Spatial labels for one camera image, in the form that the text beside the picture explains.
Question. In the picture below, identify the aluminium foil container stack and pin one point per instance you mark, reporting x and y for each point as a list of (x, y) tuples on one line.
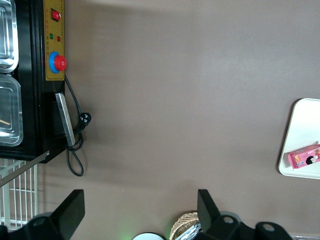
[(191, 232)]

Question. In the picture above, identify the pink snack packet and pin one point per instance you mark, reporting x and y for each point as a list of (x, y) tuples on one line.
[(305, 157)]

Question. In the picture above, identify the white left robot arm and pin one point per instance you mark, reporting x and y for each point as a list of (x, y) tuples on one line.
[(147, 237)]

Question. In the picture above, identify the silver metal sealer bar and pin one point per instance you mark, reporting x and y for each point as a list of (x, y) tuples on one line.
[(65, 120)]

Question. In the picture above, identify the wicker basket with foil containers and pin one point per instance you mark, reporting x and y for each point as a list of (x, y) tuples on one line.
[(183, 221)]

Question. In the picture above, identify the black tray sealing machine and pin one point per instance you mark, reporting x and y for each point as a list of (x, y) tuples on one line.
[(37, 105)]

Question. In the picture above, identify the small wooden stick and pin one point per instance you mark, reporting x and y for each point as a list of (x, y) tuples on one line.
[(5, 122)]

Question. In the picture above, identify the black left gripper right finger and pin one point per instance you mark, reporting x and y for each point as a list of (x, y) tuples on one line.
[(212, 222)]

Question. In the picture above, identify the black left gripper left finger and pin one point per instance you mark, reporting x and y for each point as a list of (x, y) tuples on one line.
[(67, 215)]

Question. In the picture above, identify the beige plastic tray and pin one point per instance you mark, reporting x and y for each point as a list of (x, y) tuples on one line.
[(302, 120)]

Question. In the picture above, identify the steel food container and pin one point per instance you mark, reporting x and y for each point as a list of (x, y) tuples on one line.
[(10, 105), (6, 37)]

